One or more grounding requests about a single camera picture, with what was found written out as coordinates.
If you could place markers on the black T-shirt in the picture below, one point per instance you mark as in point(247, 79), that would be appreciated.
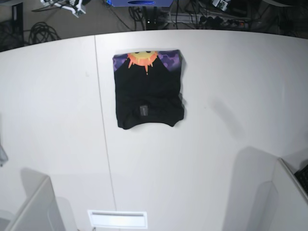
point(147, 88)

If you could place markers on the white power strip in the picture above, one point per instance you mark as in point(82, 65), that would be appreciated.
point(200, 21)

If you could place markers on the white table slot plate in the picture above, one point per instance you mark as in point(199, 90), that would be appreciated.
point(118, 219)

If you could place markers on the blue box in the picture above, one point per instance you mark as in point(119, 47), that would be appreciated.
point(146, 3)

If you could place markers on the white partition panel left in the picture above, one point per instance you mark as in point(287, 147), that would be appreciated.
point(28, 203)

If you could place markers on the white partition panel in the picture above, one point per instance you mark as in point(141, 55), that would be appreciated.
point(28, 203)
point(281, 204)

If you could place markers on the black keyboard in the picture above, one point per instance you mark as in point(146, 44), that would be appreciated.
point(302, 177)

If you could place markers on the white partition panel right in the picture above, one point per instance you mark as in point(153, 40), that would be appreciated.
point(281, 204)

